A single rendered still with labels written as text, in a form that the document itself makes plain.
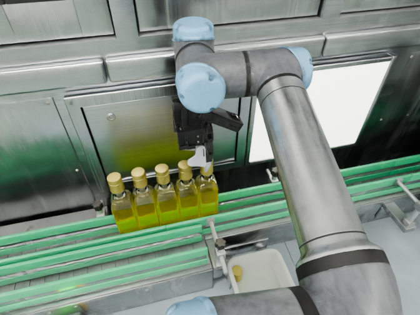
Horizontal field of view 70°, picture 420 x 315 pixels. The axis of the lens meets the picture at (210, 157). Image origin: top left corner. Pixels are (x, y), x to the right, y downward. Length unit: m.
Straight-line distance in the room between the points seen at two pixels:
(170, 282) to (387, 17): 0.93
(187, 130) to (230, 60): 0.22
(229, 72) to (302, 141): 0.17
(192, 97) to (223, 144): 0.47
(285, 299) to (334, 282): 0.05
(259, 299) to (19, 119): 0.73
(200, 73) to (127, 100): 0.35
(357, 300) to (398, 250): 0.95
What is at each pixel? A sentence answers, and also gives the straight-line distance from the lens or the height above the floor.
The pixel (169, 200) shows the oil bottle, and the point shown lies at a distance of 0.82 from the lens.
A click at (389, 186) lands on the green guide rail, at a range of 1.19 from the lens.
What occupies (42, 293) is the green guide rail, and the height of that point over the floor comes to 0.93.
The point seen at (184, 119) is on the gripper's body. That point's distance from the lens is 0.66.
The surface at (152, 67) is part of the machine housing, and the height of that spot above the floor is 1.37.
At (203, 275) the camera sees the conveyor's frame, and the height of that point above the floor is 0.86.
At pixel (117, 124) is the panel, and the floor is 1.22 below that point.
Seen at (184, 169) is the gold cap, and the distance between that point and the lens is 0.76.
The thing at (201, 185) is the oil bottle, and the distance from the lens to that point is 0.82.
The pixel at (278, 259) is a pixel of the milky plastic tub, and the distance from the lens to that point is 1.00.
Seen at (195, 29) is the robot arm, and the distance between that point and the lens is 0.56.
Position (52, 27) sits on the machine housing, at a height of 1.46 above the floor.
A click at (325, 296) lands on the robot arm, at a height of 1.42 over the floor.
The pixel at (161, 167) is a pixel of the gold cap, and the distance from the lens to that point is 0.76.
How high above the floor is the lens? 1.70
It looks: 44 degrees down
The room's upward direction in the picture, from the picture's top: straight up
